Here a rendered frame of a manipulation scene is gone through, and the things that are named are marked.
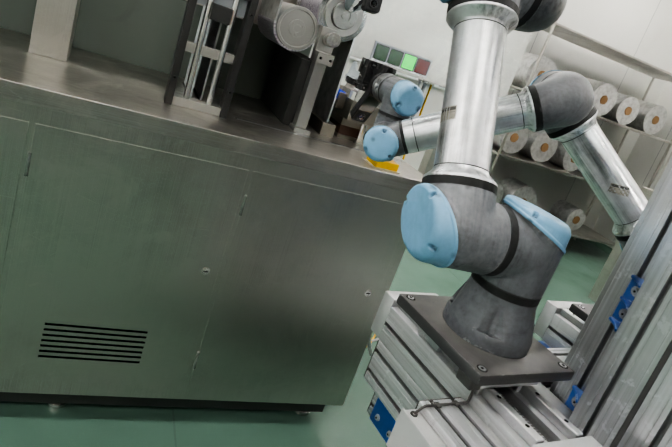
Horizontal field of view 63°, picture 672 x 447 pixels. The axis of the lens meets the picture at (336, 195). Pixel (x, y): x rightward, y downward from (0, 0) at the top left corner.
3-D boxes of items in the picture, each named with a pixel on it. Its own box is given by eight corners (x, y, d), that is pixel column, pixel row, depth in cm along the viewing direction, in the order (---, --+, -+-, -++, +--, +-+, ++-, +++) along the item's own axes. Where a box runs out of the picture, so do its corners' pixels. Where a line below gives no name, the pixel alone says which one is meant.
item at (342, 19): (328, 23, 155) (338, -3, 153) (326, 23, 157) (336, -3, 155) (351, 33, 158) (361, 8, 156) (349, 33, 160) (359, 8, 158)
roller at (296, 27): (271, 42, 153) (284, -1, 150) (254, 32, 175) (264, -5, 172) (310, 55, 158) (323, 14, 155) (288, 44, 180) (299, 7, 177)
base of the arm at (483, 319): (546, 358, 91) (572, 307, 88) (482, 359, 83) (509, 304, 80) (486, 307, 103) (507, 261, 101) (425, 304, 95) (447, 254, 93)
